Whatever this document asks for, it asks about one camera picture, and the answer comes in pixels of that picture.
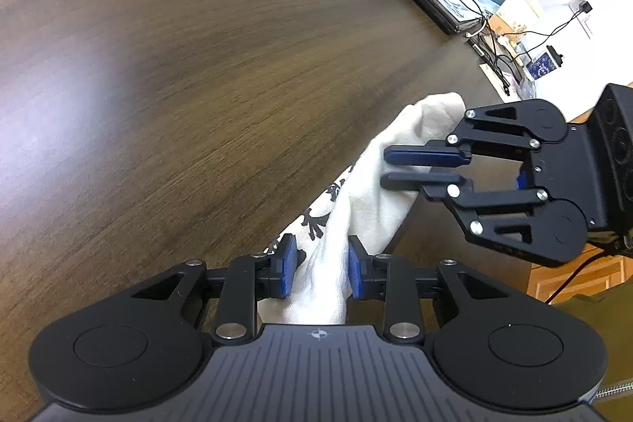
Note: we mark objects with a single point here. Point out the pale cardboard box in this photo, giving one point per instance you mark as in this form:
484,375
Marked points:
514,9

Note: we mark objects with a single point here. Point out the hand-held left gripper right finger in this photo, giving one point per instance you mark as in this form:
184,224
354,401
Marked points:
355,268

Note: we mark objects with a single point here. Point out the olive green clothing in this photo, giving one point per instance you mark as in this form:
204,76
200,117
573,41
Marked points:
598,338

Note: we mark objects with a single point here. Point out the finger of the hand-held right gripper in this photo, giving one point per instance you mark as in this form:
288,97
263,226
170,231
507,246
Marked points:
425,155
420,180

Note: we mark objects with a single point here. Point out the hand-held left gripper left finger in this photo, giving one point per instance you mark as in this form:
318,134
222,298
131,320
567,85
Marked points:
288,268

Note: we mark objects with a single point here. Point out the white wall socket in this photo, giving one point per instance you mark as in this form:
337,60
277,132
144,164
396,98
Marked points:
581,6

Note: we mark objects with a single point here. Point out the white patterned cloth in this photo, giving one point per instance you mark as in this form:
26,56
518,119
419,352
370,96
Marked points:
371,209

